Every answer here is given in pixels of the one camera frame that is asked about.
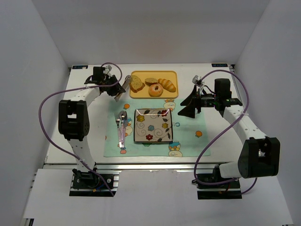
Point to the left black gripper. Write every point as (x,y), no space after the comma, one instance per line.
(117,85)

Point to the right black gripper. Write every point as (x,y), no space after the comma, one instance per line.
(199,102)

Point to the metal food tongs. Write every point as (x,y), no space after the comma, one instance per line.
(126,83)

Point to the herb bread slice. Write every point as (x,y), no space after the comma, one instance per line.
(136,84)

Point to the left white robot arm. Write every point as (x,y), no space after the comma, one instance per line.
(73,118)

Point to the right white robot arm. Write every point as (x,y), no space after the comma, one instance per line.
(260,154)

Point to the small round bread slice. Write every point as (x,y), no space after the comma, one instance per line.
(151,81)

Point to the golden croissant roll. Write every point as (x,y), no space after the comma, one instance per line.
(167,85)

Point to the mint cartoon placemat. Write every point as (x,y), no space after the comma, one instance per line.
(190,136)

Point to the yellow plastic tray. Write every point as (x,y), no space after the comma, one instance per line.
(144,93)

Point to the glazed bagel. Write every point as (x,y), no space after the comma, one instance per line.
(155,90)

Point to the left blue label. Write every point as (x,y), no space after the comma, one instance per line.
(79,67)

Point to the blue label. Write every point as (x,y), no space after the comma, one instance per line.
(79,67)
(219,65)

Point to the floral square plate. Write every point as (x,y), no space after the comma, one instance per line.
(153,125)

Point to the right blue label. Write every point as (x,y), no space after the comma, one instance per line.
(219,65)

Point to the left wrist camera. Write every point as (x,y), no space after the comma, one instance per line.
(107,71)

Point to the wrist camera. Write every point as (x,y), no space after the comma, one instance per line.
(199,83)
(107,71)

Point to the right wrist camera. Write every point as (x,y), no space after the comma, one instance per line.
(199,83)

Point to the pink handled fork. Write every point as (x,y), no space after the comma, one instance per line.
(117,120)

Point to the pink handled spoon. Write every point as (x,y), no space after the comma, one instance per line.
(120,116)

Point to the aluminium front rail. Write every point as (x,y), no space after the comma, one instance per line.
(125,166)

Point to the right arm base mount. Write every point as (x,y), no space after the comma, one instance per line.
(224,191)

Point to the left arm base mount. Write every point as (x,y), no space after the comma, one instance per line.
(88,184)

